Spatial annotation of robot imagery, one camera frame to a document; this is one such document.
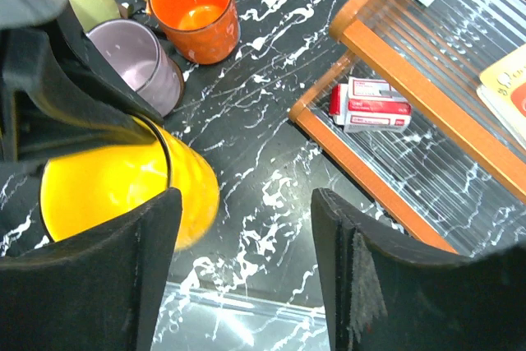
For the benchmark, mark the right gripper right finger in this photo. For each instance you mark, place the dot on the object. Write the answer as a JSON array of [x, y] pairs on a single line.
[[384, 290]]

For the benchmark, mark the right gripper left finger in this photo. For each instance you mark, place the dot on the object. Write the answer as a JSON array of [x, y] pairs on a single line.
[[98, 290]]

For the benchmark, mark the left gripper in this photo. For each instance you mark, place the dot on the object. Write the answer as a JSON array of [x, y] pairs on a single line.
[[55, 70]]

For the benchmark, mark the purple mug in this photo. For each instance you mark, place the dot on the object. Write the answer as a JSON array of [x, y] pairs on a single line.
[[136, 54]]

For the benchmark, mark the yellow mug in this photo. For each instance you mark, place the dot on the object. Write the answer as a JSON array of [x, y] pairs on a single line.
[[82, 190]]

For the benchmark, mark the orange mug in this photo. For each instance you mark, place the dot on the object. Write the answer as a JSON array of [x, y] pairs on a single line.
[[203, 31]]

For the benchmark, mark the clear plastic tray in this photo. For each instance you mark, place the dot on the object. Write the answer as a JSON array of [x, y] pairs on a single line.
[[201, 319]]

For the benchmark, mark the wooden shelf rack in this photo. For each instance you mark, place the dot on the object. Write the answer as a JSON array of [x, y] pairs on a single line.
[[455, 177]]

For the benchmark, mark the red and white can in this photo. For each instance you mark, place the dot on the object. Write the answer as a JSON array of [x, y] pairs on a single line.
[[364, 104]]

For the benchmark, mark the orange snack packet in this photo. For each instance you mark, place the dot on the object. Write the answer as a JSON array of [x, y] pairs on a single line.
[[502, 90]]

